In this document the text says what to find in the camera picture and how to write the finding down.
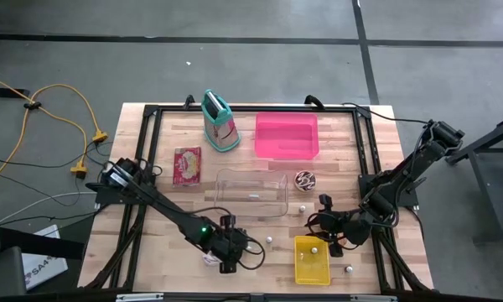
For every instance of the yellow plastic basket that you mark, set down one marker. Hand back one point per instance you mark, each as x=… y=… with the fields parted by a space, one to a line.
x=318 y=274

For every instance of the teal metal box grater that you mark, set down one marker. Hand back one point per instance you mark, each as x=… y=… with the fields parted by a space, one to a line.
x=222 y=130

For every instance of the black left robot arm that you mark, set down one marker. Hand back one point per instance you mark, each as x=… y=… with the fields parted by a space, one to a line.
x=172 y=211

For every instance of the silver aluminium rail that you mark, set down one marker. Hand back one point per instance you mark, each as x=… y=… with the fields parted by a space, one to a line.
x=373 y=298
x=140 y=297

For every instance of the red snack packet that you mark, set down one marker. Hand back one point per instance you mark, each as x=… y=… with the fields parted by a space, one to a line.
x=187 y=165

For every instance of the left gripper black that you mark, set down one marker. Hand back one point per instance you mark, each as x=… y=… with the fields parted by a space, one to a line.
x=228 y=245

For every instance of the white cardboard box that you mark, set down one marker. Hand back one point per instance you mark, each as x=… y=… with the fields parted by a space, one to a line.
x=46 y=268

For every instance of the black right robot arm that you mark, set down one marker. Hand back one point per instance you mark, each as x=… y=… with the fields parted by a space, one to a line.
x=406 y=172

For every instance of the black side table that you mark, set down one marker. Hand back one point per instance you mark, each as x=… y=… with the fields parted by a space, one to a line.
x=494 y=184

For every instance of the clear plastic bin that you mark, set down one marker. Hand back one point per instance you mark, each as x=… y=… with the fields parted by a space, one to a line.
x=234 y=189

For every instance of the dark grey furniture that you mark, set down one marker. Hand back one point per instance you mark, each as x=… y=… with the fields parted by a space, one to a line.
x=4 y=277

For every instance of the pink plastic bin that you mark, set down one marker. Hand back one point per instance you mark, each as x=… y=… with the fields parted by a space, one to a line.
x=285 y=136

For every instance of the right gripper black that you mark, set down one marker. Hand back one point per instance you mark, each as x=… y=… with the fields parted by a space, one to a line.
x=339 y=224

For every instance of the chocolate frosted donut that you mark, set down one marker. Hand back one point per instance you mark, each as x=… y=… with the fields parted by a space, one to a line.
x=299 y=176

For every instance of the lilac frosted donut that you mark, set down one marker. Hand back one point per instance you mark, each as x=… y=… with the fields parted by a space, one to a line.
x=209 y=261

